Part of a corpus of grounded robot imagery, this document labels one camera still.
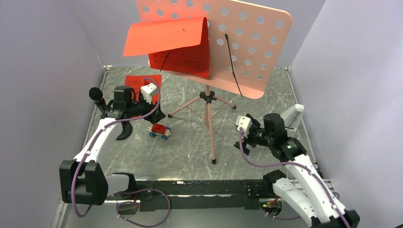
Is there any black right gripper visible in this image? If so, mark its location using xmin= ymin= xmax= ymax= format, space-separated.
xmin=233 ymin=120 xmax=273 ymax=155

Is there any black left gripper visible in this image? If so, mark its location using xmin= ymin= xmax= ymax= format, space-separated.
xmin=127 ymin=92 xmax=166 ymax=124

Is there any red sheet music page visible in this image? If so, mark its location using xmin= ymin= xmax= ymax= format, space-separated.
xmin=125 ymin=75 xmax=162 ymax=100

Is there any red sheet music folder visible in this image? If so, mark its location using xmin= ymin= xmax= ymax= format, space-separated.
xmin=123 ymin=17 xmax=210 ymax=79

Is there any pink tripod music stand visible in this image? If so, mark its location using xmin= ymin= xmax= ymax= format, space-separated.
xmin=134 ymin=0 xmax=293 ymax=165

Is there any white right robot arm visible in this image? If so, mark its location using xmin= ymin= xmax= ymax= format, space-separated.
xmin=234 ymin=113 xmax=360 ymax=228

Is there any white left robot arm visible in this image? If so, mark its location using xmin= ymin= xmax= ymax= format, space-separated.
xmin=59 ymin=83 xmax=165 ymax=205

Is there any red blue toy car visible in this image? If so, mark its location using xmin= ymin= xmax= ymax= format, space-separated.
xmin=148 ymin=123 xmax=171 ymax=140

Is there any black microphone on stand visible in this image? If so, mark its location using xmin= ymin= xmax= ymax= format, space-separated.
xmin=88 ymin=87 xmax=134 ymax=141

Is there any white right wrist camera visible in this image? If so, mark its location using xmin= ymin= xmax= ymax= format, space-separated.
xmin=235 ymin=115 xmax=252 ymax=138

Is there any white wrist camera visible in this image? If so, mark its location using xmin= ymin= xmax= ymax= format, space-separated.
xmin=140 ymin=83 xmax=158 ymax=104
xmin=235 ymin=115 xmax=252 ymax=138

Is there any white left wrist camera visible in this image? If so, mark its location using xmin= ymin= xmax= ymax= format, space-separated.
xmin=140 ymin=83 xmax=158 ymax=104

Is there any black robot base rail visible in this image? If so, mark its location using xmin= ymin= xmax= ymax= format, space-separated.
xmin=106 ymin=179 xmax=285 ymax=214

